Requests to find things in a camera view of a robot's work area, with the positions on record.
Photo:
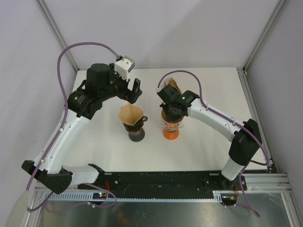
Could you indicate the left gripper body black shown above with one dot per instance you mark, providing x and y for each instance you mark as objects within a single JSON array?
[{"x": 122, "y": 91}]

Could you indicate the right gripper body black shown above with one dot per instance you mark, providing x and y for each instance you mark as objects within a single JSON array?
[{"x": 171, "y": 114}]

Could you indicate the brown paper coffee filter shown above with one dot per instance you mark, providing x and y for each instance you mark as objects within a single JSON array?
[
  {"x": 130, "y": 114},
  {"x": 167, "y": 120}
]

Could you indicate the clear plastic dripper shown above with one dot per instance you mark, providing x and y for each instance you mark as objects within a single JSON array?
[{"x": 173, "y": 126}]

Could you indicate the glass beaker with orange contents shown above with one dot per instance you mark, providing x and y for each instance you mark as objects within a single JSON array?
[{"x": 170, "y": 133}]

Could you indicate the olive green plastic dripper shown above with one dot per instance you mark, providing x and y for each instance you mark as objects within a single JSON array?
[{"x": 137, "y": 126}]

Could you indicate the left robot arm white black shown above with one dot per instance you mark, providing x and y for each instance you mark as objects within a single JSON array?
[{"x": 102, "y": 83}]

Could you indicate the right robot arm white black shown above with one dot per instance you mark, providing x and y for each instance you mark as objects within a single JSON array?
[{"x": 244, "y": 135}]

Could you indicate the brown paper coffee filters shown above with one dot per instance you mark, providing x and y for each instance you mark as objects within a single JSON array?
[{"x": 173, "y": 83}]

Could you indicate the orange coffee filter box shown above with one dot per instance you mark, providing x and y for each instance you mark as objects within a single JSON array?
[{"x": 166, "y": 81}]

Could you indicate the grey carafe with red rim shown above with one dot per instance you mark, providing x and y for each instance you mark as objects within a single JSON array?
[{"x": 137, "y": 136}]

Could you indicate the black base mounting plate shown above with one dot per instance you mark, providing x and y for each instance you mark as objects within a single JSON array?
[{"x": 168, "y": 183}]

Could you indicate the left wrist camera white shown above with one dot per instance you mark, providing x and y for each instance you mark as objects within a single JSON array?
[{"x": 124, "y": 66}]

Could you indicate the aluminium frame post left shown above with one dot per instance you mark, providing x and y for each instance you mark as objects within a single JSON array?
[{"x": 56, "y": 32}]

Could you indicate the aluminium frame post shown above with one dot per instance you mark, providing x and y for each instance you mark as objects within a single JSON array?
[
  {"x": 56, "y": 32},
  {"x": 271, "y": 22}
]

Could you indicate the grey slotted cable duct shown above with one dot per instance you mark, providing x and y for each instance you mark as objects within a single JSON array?
[{"x": 103, "y": 196}]

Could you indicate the aluminium frame rail right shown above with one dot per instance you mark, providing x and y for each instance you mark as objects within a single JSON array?
[{"x": 269, "y": 180}]

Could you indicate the aluminium frame post right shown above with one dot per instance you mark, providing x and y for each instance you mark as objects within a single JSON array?
[{"x": 271, "y": 22}]

